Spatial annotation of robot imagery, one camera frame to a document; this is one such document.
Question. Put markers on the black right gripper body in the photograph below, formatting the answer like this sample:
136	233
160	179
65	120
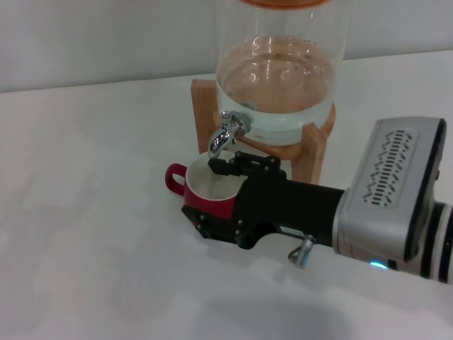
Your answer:
290	209

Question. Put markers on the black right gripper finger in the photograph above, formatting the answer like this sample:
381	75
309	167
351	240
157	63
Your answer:
216	226
255	166

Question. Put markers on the red ceramic cup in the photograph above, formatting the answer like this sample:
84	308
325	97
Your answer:
212	207

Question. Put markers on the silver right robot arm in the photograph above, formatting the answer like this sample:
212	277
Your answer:
431	244

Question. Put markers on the silver gripper clamp bolt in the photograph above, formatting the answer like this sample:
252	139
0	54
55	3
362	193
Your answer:
302	249

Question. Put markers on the chrome faucet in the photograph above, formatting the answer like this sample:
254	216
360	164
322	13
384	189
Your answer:
221	138

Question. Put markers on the wooden dispenser stand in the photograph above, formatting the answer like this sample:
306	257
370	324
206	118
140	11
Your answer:
308	148

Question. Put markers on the glass water dispenser jar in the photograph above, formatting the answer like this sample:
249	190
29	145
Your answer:
279	88

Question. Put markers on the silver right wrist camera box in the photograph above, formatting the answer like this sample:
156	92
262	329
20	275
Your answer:
393	170

